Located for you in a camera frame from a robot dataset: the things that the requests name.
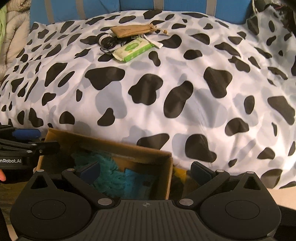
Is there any green wet wipes pack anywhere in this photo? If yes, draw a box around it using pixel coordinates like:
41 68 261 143
112 37 153 62

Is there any blue striped cushion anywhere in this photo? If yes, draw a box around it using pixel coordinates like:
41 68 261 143
120 0 252 24
30 0 120 27

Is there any brown cardboard box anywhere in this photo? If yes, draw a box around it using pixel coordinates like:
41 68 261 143
37 128 173 200

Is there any tan drawstring pouch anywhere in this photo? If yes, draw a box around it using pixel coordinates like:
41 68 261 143
110 24 168 38

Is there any beige quilted blanket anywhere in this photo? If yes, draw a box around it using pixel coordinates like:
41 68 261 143
1 1 31 78

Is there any white fabric tag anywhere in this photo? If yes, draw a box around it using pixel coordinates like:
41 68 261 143
142 35 163 49

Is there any person's left hand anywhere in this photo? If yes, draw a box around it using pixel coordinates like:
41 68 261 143
0 170 6 182

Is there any teal fluffy cloth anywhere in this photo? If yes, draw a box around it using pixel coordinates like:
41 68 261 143
71 150 158 200

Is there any cow print blanket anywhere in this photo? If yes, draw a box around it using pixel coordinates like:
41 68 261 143
1 7 295 189

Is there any green quilted blanket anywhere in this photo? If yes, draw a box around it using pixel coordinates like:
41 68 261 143
0 5 7 49

